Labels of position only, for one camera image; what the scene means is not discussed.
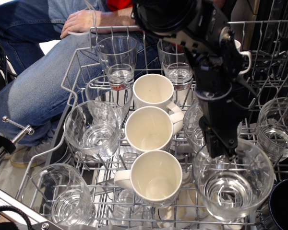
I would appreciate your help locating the small glass under rack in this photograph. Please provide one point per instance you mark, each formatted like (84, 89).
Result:
(126, 203)

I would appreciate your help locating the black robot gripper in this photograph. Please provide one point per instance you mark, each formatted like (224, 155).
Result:
(202, 30)

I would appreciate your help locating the person's forearm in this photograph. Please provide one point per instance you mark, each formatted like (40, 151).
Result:
(122, 17)

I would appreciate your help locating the tall clear glass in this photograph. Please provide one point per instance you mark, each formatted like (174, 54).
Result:
(174, 65)
(117, 57)

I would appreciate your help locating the clear glass behind left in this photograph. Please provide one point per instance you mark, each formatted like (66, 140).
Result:
(113, 90)

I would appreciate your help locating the metal clamp with black grip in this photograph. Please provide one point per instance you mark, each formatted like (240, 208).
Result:
(9, 146)

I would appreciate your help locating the tall clear glass rear left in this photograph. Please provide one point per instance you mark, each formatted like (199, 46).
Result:
(117, 57)

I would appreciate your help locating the dark blue mug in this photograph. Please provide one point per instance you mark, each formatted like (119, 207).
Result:
(278, 205)

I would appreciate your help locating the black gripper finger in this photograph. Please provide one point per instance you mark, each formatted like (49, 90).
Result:
(219, 129)
(238, 156)

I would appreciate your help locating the blue jeans leg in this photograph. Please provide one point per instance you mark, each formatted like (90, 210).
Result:
(30, 37)

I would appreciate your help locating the person's hand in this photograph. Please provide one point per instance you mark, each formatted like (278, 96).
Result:
(80, 22)

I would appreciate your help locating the grey shoe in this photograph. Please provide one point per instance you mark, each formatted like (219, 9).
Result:
(21, 158)

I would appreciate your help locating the cream mug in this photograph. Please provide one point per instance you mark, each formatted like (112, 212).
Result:
(151, 128)
(155, 176)
(154, 90)

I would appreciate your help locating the glass cup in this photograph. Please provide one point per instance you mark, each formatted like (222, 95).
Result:
(272, 129)
(192, 129)
(92, 128)
(59, 193)
(231, 192)

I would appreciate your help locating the rear cream mug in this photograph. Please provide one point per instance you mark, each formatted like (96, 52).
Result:
(154, 90)

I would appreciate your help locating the grey wire dishwasher rack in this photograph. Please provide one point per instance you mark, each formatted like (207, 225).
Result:
(268, 43)

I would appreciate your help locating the white mug at back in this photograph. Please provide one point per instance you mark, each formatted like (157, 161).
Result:
(246, 56)

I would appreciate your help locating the tall clear glass rear centre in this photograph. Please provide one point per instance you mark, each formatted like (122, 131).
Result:
(174, 65)

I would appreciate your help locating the red shirt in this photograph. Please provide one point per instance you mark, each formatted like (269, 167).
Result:
(115, 5)

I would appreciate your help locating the front cream mug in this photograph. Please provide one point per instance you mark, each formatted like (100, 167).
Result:
(155, 176)

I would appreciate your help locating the middle cream mug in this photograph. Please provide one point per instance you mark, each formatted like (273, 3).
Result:
(151, 128)

